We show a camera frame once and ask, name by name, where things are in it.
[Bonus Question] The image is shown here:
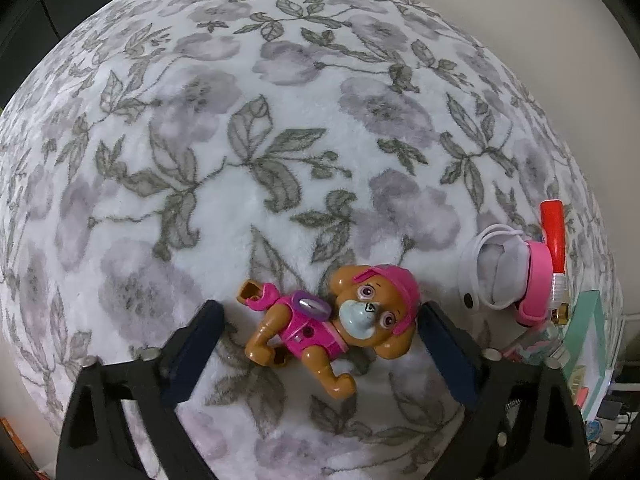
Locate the pink bracelet band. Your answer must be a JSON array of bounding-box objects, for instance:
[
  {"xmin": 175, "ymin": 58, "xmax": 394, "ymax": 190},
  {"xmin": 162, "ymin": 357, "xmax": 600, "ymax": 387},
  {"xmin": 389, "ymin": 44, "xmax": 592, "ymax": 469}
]
[{"xmin": 515, "ymin": 242, "xmax": 553, "ymax": 327}]

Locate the floral white blanket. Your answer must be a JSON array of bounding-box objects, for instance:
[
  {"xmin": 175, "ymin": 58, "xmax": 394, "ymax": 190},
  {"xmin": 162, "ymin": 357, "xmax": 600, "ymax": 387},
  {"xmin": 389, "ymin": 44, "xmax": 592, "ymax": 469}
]
[{"xmin": 0, "ymin": 0, "xmax": 626, "ymax": 480}]

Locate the red white glue bottle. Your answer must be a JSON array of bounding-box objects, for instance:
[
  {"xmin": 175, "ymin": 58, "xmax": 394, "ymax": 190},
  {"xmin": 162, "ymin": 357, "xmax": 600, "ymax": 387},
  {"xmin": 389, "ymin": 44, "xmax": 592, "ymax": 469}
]
[{"xmin": 539, "ymin": 200, "xmax": 567, "ymax": 310}]

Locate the pink brown puppy figure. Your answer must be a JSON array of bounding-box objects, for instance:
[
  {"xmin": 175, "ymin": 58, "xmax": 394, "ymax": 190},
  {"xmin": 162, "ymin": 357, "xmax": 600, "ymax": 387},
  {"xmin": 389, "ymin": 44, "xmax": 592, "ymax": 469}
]
[{"xmin": 236, "ymin": 264, "xmax": 420, "ymax": 400}]

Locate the teal cardboard box lid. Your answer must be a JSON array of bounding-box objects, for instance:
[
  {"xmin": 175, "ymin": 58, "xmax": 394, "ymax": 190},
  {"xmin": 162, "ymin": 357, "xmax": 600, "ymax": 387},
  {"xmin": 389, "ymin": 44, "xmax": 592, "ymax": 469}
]
[{"xmin": 563, "ymin": 289, "xmax": 622, "ymax": 420}]

